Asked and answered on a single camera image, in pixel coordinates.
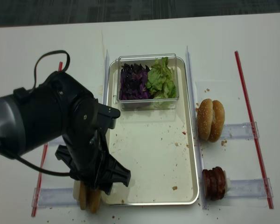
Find clear rail holding patties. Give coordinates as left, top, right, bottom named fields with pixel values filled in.
left=224, top=178, right=273, bottom=198

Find sesame bun half left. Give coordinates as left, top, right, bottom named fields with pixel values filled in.
left=196, top=98, right=213, bottom=140

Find clear rail holding buns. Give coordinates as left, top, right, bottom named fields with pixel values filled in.
left=219, top=122, right=259, bottom=140

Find white pusher block patty rail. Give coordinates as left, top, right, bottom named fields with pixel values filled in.
left=224, top=170, right=231, bottom=195

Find brown bottom bun slice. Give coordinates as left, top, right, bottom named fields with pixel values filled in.
left=87, top=189, right=101, bottom=214

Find clear long tray guide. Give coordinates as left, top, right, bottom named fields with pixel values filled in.
left=185, top=46, right=209, bottom=211
left=102, top=50, right=110, bottom=105

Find clear plastic salad container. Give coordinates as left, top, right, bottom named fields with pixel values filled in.
left=115, top=53, right=179, bottom=111

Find clear long left tray guide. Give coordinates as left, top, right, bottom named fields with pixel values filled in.
left=102, top=50, right=110, bottom=105

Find sesame bun half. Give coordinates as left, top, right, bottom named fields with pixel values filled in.
left=196, top=98, right=213, bottom=140
left=208, top=100, right=225, bottom=142

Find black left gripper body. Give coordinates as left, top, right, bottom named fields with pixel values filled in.
left=56, top=98, right=120, bottom=187

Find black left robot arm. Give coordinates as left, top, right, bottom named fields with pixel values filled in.
left=0, top=72, right=131, bottom=194

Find white bottom bun slice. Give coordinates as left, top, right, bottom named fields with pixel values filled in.
left=79, top=182, right=88, bottom=210

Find white metal tray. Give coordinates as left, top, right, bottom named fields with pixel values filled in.
left=102, top=58, right=199, bottom=206

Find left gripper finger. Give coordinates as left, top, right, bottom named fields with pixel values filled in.
left=102, top=155, right=131, bottom=195
left=69, top=163, right=100, bottom=190

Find red right boundary strip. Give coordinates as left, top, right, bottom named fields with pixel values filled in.
left=234, top=51, right=274, bottom=210

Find purple cabbage leaves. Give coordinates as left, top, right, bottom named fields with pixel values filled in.
left=119, top=63, right=152, bottom=100

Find sesame bun half right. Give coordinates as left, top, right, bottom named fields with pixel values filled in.
left=208, top=100, right=225, bottom=142

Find green lettuce leaves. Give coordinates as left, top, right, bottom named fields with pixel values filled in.
left=146, top=57, right=177, bottom=99

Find clear rail lower left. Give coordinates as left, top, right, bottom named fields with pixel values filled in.
left=32, top=188, right=78, bottom=208

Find clear long right tray guide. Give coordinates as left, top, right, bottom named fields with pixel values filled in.
left=185, top=46, right=209, bottom=211

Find stack of meat patties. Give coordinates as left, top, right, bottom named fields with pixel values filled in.
left=202, top=167, right=227, bottom=201

